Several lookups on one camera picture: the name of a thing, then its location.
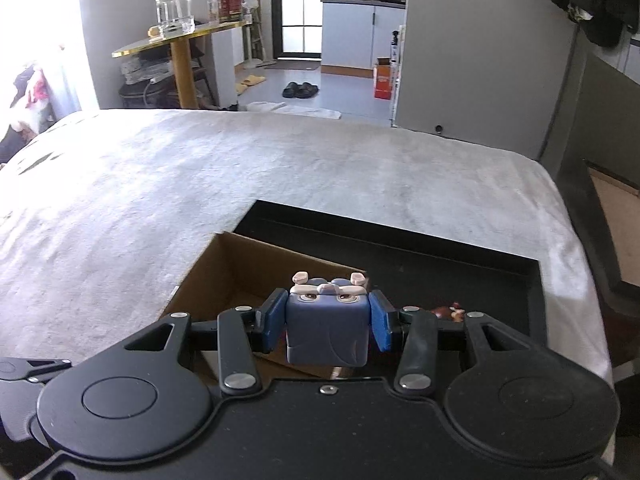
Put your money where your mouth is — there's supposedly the pile of clothes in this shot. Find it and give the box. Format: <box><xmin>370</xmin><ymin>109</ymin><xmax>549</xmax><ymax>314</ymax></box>
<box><xmin>0</xmin><ymin>62</ymin><xmax>56</xmax><ymax>161</ymax></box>

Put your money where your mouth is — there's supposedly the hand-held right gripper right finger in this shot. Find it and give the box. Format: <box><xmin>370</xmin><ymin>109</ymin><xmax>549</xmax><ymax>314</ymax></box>
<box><xmin>369</xmin><ymin>291</ymin><xmax>533</xmax><ymax>395</ymax></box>

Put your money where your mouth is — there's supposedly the pink bear figure toy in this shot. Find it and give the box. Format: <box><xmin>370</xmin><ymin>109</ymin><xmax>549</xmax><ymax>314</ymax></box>
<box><xmin>432</xmin><ymin>302</ymin><xmax>466</xmax><ymax>322</ymax></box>

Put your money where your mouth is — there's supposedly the dark grey leaning board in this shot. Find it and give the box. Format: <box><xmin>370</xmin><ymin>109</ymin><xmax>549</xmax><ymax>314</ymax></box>
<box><xmin>537</xmin><ymin>30</ymin><xmax>640</xmax><ymax>311</ymax></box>

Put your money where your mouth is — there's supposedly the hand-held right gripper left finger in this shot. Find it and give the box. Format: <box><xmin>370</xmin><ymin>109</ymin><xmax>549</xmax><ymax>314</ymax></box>
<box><xmin>122</xmin><ymin>289</ymin><xmax>290</xmax><ymax>396</ymax></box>

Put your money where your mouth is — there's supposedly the red box with bag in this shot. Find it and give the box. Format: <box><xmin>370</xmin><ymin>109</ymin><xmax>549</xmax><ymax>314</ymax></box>
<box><xmin>215</xmin><ymin>0</ymin><xmax>258</xmax><ymax>23</ymax></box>

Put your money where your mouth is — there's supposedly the clutter under gold table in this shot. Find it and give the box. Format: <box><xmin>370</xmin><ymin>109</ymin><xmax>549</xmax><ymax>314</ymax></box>
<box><xmin>118</xmin><ymin>57</ymin><xmax>178</xmax><ymax>110</ymax></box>

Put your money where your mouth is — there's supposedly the wooden framed board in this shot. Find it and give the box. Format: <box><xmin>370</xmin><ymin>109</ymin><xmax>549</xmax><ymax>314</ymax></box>
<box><xmin>582</xmin><ymin>160</ymin><xmax>640</xmax><ymax>291</ymax></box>

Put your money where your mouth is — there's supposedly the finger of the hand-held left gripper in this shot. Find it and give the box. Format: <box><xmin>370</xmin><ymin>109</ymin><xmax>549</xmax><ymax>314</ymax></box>
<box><xmin>0</xmin><ymin>356</ymin><xmax>73</xmax><ymax>385</ymax></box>

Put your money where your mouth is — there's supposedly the white floor mat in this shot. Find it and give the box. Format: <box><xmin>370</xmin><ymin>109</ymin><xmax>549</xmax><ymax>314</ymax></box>
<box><xmin>245</xmin><ymin>101</ymin><xmax>342</xmax><ymax>121</ymax></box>

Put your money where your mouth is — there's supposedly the black framed glass door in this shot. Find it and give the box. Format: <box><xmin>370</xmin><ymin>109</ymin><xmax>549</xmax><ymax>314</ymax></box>
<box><xmin>272</xmin><ymin>0</ymin><xmax>328</xmax><ymax>58</ymax></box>

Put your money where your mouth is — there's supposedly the orange cardboard carton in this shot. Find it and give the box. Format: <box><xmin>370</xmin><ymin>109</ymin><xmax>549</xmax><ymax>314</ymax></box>
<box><xmin>373</xmin><ymin>57</ymin><xmax>396</xmax><ymax>100</ymax></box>

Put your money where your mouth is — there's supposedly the gold round table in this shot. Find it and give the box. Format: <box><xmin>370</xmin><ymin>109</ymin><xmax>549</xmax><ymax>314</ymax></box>
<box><xmin>111</xmin><ymin>19</ymin><xmax>253</xmax><ymax>110</ymax></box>

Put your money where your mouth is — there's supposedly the clear glass jar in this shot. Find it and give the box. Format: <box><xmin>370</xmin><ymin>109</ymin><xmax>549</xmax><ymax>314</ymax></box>
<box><xmin>155</xmin><ymin>0</ymin><xmax>195</xmax><ymax>37</ymax></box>

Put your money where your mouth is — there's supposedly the brown cardboard box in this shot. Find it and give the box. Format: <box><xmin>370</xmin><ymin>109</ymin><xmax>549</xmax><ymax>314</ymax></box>
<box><xmin>159</xmin><ymin>231</ymin><xmax>368</xmax><ymax>378</ymax></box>

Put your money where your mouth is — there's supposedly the grey-blue cube figure toy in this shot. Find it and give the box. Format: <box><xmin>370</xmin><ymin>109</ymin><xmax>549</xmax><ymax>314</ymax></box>
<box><xmin>284</xmin><ymin>271</ymin><xmax>373</xmax><ymax>367</ymax></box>

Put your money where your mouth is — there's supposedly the pair of tan slippers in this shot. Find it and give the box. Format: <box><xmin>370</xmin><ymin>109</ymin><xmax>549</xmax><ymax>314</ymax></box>
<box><xmin>235</xmin><ymin>75</ymin><xmax>268</xmax><ymax>95</ymax></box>

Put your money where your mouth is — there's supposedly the white kitchen cabinet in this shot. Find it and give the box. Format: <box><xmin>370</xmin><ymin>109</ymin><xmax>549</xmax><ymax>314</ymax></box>
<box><xmin>321</xmin><ymin>1</ymin><xmax>407</xmax><ymax>79</ymax></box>

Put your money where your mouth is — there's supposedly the black rectangular tray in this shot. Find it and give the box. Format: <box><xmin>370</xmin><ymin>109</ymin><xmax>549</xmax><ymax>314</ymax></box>
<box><xmin>234</xmin><ymin>200</ymin><xmax>548</xmax><ymax>376</ymax></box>

